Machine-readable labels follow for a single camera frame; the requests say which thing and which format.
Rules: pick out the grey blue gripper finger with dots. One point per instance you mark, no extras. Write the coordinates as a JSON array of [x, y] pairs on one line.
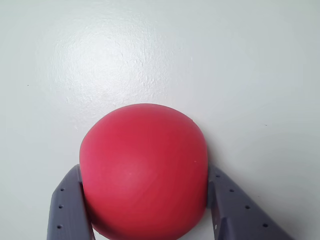
[[67, 212], [240, 217]]

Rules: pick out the red ball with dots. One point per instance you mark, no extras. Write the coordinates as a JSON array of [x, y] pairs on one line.
[[143, 175]]

